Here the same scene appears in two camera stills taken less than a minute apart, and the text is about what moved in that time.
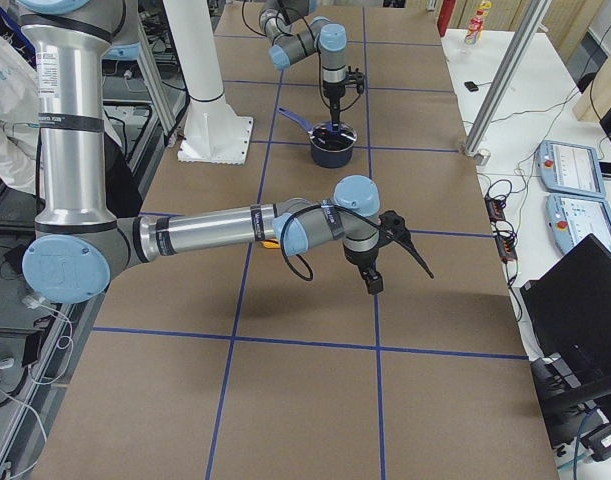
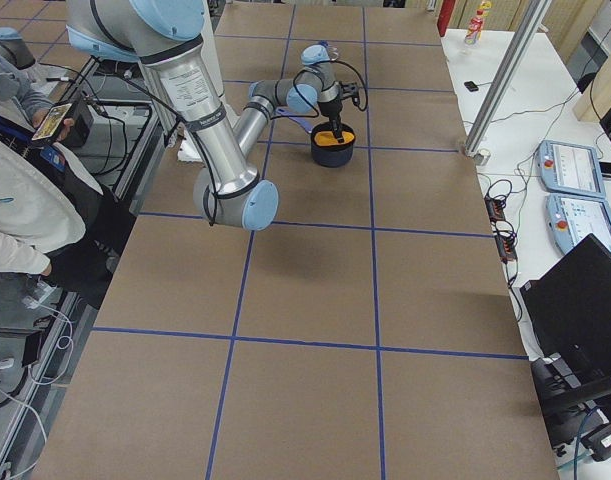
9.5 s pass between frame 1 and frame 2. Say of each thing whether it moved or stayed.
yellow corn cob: moved
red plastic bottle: stayed
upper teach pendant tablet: stayed
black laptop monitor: stayed
